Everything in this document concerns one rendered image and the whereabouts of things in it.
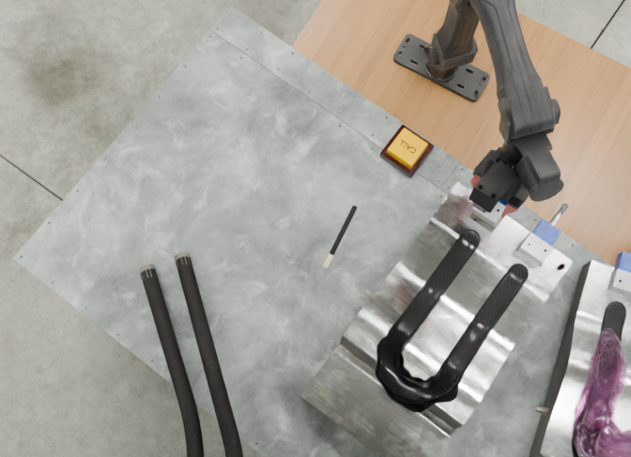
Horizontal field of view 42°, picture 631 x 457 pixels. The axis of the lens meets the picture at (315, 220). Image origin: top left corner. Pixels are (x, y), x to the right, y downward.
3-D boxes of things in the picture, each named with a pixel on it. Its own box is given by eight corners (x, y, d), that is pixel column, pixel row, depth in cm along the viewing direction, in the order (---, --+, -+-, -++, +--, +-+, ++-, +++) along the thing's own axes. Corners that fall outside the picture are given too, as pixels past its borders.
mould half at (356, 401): (451, 195, 167) (461, 174, 154) (560, 270, 162) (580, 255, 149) (300, 397, 157) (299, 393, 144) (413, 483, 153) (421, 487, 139)
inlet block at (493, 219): (513, 158, 156) (514, 150, 151) (535, 172, 155) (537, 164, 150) (473, 214, 156) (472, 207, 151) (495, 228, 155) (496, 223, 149)
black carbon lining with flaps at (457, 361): (464, 227, 158) (472, 213, 149) (534, 276, 155) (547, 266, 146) (356, 374, 151) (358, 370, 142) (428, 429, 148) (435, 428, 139)
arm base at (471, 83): (482, 88, 164) (498, 60, 166) (393, 42, 167) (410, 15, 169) (475, 103, 172) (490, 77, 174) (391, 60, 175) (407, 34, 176)
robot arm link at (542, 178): (571, 192, 134) (585, 148, 124) (521, 206, 134) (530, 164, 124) (543, 138, 140) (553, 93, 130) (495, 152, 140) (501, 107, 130)
